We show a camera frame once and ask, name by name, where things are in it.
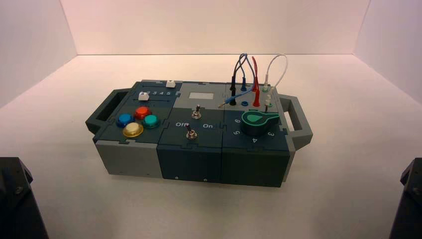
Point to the grey and teal control box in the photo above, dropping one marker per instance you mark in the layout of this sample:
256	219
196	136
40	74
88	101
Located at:
184	161

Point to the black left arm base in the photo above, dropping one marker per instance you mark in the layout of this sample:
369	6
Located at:
16	204

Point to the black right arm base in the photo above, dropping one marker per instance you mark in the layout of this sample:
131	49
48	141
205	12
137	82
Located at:
408	211

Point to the white rectangular display window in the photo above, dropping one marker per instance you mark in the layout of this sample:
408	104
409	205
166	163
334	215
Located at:
201	96

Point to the green rotary knob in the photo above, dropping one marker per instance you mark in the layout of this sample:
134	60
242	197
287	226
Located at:
255	127

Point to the white slider knob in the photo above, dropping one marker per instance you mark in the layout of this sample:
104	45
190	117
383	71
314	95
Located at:
142	96
170	84

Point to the green round push button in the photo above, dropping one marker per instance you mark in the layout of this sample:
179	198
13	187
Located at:
151	120

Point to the red round push button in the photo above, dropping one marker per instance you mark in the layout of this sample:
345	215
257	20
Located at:
142	112

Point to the yellow round push button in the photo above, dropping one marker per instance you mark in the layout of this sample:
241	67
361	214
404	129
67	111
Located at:
133	129

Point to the blue round push button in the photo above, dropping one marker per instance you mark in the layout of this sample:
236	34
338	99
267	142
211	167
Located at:
125	119

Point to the metal toggle switch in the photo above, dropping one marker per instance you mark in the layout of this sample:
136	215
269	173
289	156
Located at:
191	134
196	114

